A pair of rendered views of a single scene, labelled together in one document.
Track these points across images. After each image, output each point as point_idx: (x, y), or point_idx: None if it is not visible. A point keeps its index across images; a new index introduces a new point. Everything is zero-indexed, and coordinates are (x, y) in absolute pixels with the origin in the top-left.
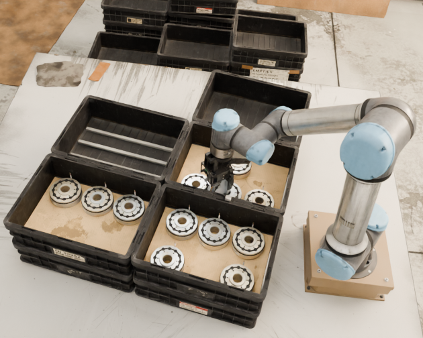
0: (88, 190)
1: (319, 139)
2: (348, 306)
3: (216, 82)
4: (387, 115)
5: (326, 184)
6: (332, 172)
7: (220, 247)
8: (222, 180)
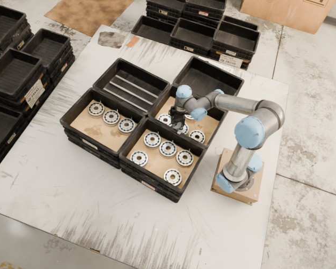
0: (108, 111)
1: None
2: (231, 203)
3: (193, 62)
4: (266, 114)
5: None
6: None
7: (169, 157)
8: (178, 122)
